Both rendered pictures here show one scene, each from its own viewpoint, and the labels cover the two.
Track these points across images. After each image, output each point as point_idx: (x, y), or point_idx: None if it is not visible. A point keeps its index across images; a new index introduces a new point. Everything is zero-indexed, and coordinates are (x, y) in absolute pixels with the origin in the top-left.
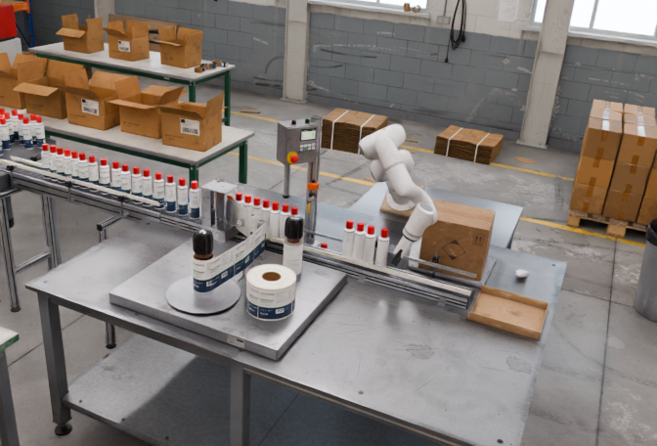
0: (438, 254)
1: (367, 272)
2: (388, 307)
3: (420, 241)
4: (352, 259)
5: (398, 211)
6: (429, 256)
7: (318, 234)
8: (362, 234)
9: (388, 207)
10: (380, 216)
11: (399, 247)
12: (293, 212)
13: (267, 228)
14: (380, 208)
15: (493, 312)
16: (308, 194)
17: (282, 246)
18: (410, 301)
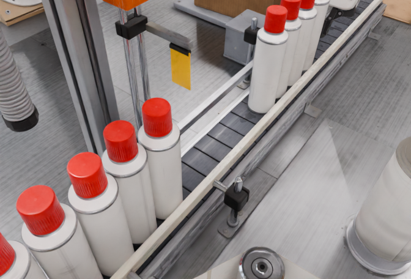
0: None
1: (315, 86)
2: (406, 93)
3: (158, 10)
4: (295, 90)
5: (41, 4)
6: None
7: (196, 118)
8: (300, 20)
9: (19, 10)
10: (37, 30)
11: None
12: (169, 123)
13: (95, 263)
14: (8, 22)
15: (383, 0)
16: (84, 43)
17: (167, 240)
18: (375, 65)
